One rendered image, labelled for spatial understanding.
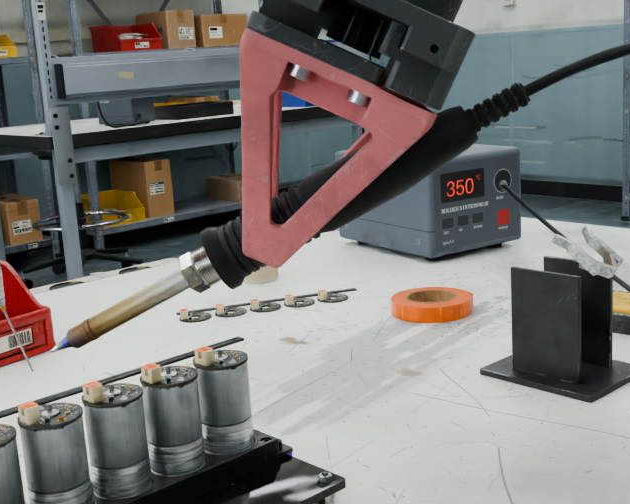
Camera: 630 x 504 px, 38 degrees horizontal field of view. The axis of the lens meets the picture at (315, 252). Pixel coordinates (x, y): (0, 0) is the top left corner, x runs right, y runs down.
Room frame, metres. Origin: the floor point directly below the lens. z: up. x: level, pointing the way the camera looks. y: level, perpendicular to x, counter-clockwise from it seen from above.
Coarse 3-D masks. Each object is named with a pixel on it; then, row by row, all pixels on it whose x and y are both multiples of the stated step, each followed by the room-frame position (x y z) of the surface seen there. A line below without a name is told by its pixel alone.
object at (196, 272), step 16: (192, 256) 0.33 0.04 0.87; (176, 272) 0.33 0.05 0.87; (192, 272) 0.33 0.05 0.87; (208, 272) 0.33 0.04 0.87; (144, 288) 0.34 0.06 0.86; (160, 288) 0.33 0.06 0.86; (176, 288) 0.33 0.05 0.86; (192, 288) 0.33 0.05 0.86; (208, 288) 0.34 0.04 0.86; (128, 304) 0.33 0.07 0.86; (144, 304) 0.33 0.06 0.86; (96, 320) 0.34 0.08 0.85; (112, 320) 0.33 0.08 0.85; (128, 320) 0.34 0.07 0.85; (80, 336) 0.33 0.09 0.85; (96, 336) 0.34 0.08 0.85
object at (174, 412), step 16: (192, 384) 0.38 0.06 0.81; (144, 400) 0.38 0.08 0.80; (160, 400) 0.37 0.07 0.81; (176, 400) 0.37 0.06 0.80; (192, 400) 0.38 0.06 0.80; (160, 416) 0.37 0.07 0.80; (176, 416) 0.37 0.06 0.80; (192, 416) 0.38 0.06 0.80; (160, 432) 0.37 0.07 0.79; (176, 432) 0.37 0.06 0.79; (192, 432) 0.38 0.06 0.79; (160, 448) 0.37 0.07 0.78; (176, 448) 0.37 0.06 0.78; (192, 448) 0.37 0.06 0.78; (160, 464) 0.37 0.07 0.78; (176, 464) 0.37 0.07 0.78; (192, 464) 0.37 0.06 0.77
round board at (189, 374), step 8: (176, 368) 0.39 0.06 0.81; (184, 368) 0.39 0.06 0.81; (192, 368) 0.39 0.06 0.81; (176, 376) 0.38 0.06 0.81; (184, 376) 0.38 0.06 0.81; (192, 376) 0.38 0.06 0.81; (144, 384) 0.37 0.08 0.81; (152, 384) 0.37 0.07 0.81; (160, 384) 0.37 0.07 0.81; (168, 384) 0.37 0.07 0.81; (176, 384) 0.37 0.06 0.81
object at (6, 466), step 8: (16, 440) 0.33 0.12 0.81; (0, 448) 0.32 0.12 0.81; (8, 448) 0.32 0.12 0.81; (16, 448) 0.33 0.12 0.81; (0, 456) 0.32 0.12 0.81; (8, 456) 0.32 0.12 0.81; (16, 456) 0.33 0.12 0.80; (0, 464) 0.32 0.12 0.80; (8, 464) 0.32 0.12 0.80; (16, 464) 0.33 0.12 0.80; (0, 472) 0.32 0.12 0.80; (8, 472) 0.32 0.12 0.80; (16, 472) 0.32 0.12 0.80; (0, 480) 0.32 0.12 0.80; (8, 480) 0.32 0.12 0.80; (16, 480) 0.32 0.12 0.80; (0, 488) 0.32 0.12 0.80; (8, 488) 0.32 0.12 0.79; (16, 488) 0.32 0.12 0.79; (0, 496) 0.32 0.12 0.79; (8, 496) 0.32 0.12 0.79; (16, 496) 0.32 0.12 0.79
